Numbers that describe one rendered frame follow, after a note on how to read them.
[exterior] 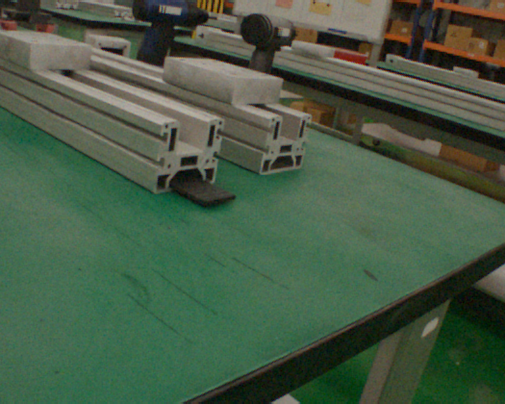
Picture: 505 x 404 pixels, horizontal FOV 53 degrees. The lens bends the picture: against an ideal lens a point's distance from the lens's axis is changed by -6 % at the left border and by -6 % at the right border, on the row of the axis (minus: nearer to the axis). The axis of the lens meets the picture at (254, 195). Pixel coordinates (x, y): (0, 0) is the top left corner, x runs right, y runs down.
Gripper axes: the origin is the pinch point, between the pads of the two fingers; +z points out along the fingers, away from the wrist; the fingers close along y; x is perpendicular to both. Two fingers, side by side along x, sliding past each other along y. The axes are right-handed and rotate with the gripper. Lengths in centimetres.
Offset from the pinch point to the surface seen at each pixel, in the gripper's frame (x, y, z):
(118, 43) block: -16.7, 16.8, -4.5
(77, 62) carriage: -52, -16, -5
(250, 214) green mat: -94, -17, 4
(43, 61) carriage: -52, -22, -5
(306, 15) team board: 112, 270, -22
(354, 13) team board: 70, 267, -30
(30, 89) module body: -52, -24, -1
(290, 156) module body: -84, 2, 2
